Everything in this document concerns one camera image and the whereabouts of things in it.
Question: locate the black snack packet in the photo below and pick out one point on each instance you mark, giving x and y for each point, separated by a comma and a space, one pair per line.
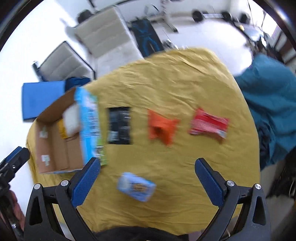
119, 126

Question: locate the blue tissue pack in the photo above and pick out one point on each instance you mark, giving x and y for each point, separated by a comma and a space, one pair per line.
136, 187

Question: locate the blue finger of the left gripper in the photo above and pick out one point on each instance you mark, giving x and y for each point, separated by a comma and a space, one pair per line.
12, 163

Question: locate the left white padded chair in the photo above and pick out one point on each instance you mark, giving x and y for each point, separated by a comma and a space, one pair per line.
64, 62

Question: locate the yellow snack packet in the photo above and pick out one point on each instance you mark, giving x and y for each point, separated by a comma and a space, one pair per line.
62, 129

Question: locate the blue foam mat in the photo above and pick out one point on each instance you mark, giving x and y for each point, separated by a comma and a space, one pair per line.
37, 96

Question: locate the red snack packet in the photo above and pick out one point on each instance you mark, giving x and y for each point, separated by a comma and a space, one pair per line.
204, 123

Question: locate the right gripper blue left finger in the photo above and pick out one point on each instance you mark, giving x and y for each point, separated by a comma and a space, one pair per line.
41, 222

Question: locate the white powder bag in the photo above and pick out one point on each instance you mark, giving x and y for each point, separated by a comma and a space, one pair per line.
71, 120

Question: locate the yellow tablecloth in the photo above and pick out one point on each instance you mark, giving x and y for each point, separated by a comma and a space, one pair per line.
173, 84

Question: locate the orange snack packet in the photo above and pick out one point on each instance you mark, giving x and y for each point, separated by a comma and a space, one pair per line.
161, 127

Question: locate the dark blue cloth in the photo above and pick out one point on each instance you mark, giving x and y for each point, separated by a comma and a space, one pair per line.
72, 82

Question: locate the white weight bench rack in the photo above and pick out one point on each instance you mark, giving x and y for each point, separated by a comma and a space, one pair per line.
163, 14

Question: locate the short barbell on floor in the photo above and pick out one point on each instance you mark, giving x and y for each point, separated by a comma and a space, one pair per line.
199, 16

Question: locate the open cardboard box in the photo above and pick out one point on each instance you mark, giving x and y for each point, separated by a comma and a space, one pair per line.
55, 155

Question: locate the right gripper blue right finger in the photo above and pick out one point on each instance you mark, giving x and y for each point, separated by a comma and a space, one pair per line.
253, 221

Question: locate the right white padded chair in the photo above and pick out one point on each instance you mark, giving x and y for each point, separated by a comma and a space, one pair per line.
108, 40

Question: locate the teal blanket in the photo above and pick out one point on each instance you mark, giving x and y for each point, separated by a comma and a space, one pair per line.
268, 87

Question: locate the white padded chair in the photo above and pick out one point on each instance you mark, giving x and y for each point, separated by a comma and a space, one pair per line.
108, 40
64, 62

